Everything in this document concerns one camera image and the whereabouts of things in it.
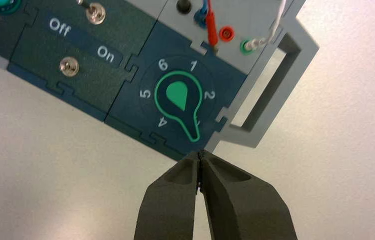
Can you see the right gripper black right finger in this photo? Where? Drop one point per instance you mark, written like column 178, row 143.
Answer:
column 240, row 208

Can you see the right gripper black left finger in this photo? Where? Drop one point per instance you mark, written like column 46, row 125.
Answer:
column 167, row 208

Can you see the green pointer rotary knob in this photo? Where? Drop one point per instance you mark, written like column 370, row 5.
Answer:
column 177, row 94

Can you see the grey and teal task box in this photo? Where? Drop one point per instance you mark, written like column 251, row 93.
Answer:
column 84, row 89

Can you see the green round push button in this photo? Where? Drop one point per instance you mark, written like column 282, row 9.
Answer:
column 3, row 5

